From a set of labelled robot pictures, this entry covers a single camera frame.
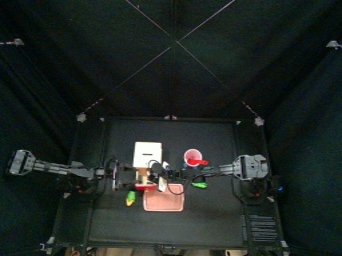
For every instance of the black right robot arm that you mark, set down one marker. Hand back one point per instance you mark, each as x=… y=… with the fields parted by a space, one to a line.
x=248 y=166

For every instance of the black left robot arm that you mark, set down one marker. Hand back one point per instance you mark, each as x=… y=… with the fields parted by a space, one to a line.
x=57 y=168

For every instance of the toy corn with green husk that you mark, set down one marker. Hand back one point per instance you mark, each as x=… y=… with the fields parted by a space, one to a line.
x=129 y=199

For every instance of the red toy scoop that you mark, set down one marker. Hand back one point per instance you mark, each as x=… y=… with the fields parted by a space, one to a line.
x=195 y=162

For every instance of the pink cup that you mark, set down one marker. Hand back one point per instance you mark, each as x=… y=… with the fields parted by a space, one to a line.
x=192 y=154

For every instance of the green toy vegetable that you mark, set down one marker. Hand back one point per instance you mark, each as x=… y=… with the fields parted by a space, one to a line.
x=199 y=185

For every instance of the pink cutting board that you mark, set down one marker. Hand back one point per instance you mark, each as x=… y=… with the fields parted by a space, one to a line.
x=161 y=202

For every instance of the white printed label sticker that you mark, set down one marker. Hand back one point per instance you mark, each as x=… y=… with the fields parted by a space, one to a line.
x=263 y=228

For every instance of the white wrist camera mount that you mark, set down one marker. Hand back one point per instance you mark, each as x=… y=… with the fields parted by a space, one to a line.
x=161 y=185

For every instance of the grey metal frame bracket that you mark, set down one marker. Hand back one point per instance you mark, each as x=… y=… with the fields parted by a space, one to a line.
x=80 y=117
x=169 y=117
x=259 y=121
x=332 y=44

